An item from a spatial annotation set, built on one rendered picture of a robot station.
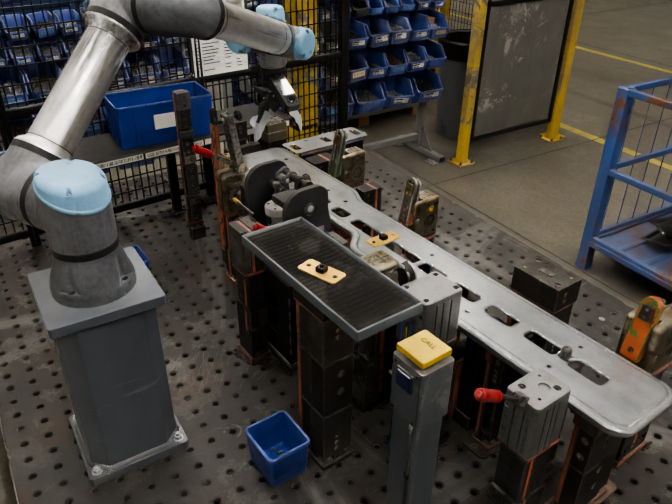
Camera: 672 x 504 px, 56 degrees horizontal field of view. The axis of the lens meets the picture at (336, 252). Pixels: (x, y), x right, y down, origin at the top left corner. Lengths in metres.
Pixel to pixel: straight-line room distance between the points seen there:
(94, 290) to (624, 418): 0.93
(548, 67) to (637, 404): 3.91
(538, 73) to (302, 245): 3.82
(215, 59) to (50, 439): 1.34
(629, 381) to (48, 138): 1.13
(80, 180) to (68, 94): 0.21
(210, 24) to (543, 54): 3.74
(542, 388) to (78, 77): 0.99
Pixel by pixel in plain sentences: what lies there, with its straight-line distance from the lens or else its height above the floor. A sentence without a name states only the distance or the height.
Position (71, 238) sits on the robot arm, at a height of 1.23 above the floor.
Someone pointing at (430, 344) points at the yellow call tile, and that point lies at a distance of 0.98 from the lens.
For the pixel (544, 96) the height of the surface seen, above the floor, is 0.35.
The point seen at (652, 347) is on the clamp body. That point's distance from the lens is 1.33.
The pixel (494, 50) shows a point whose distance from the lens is 4.48.
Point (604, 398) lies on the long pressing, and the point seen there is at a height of 1.00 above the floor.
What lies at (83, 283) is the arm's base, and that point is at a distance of 1.20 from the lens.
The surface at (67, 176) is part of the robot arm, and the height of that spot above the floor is 1.33.
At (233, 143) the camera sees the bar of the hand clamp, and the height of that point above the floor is 1.14.
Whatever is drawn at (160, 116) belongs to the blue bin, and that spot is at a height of 1.12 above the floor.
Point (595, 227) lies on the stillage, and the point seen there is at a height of 0.25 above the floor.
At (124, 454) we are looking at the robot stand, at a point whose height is 0.74.
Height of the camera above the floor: 1.78
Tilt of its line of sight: 31 degrees down
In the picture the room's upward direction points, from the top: 1 degrees clockwise
